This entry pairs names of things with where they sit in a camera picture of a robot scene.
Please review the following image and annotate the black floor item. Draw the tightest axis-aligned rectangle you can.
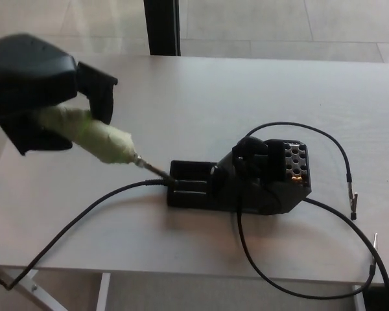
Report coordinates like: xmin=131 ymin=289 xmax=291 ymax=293
xmin=362 ymin=284 xmax=389 ymax=311

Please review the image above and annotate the black soldering iron cable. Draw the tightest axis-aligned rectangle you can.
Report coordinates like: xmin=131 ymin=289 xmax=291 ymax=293
xmin=0 ymin=177 xmax=176 ymax=290

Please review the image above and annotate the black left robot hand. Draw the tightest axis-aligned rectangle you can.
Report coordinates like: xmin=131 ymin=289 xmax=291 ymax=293
xmin=0 ymin=32 xmax=119 ymax=157

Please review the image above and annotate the black window pillar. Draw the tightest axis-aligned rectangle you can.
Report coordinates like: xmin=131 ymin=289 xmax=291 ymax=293
xmin=143 ymin=0 xmax=182 ymax=56

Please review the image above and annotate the black soldering iron stand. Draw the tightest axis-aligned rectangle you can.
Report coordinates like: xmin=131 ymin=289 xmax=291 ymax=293
xmin=166 ymin=136 xmax=312 ymax=216

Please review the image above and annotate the black flexible cable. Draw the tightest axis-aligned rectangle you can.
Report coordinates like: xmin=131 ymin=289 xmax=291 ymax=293
xmin=303 ymin=198 xmax=389 ymax=288

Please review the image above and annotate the tape-wrapped soldering iron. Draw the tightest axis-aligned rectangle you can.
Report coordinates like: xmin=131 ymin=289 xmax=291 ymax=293
xmin=35 ymin=106 xmax=170 ymax=179

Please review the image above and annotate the white table frame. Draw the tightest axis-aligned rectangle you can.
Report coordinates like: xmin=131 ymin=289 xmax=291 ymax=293
xmin=0 ymin=267 xmax=366 ymax=311

